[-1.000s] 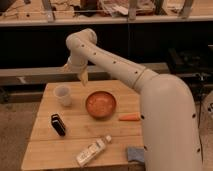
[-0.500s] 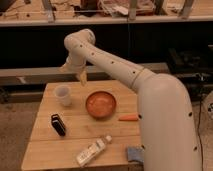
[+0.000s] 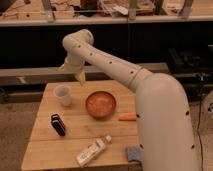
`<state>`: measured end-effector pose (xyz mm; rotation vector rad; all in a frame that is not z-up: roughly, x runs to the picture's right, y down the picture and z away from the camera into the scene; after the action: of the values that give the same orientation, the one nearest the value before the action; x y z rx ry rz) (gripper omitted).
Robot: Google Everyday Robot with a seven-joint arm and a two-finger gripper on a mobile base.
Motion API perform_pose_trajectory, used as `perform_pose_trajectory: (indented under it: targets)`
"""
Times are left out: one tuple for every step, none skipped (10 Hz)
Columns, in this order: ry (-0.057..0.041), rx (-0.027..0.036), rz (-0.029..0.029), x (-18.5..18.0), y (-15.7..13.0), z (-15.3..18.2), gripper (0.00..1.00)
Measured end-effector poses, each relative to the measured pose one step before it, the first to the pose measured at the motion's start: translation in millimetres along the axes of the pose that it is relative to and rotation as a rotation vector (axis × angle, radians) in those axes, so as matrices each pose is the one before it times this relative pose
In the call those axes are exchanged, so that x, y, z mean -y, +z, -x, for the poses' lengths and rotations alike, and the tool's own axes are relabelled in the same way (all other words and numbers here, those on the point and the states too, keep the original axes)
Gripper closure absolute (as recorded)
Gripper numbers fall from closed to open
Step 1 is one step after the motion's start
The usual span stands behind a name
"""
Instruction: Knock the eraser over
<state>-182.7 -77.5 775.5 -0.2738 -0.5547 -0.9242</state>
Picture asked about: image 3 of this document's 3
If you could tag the blue sponge cloth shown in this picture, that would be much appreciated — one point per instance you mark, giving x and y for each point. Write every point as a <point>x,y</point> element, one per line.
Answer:
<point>133,154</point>

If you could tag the orange bowl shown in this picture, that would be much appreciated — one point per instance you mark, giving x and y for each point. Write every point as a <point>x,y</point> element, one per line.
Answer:
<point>100,104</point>

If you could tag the orange carrot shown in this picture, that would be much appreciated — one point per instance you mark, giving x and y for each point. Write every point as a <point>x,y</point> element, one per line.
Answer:
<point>127,118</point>

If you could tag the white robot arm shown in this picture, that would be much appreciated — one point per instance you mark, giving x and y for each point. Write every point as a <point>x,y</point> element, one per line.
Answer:
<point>165,132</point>

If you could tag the wooden table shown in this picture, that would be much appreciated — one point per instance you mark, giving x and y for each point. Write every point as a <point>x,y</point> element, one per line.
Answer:
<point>48,151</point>

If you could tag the background shelf bench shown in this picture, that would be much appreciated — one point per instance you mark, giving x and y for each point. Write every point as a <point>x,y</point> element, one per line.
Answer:
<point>80,12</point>

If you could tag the translucent plastic cup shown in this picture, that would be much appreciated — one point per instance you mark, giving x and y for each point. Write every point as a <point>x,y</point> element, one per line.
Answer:
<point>62,94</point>

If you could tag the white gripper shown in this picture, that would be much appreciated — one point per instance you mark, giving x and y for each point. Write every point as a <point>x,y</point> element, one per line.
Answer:
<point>74,65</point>

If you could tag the black whiteboard eraser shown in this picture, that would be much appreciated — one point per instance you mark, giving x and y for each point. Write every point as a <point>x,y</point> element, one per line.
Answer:
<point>58,124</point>

